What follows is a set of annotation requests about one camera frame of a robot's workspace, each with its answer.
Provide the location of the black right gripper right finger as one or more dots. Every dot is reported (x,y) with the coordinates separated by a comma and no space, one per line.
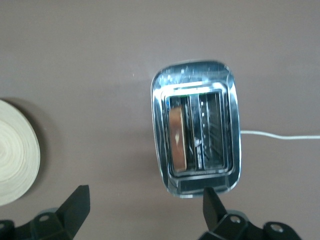
(220,225)

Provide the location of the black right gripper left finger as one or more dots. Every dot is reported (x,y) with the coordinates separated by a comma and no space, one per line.
(62,222)

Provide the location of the round light wooden plate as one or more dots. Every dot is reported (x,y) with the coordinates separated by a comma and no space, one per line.
(17,155)

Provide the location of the brown bread slice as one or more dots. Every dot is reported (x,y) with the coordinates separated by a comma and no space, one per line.
(178,140)

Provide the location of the chrome and beige toaster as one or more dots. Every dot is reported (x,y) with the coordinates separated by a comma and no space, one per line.
(160,125)

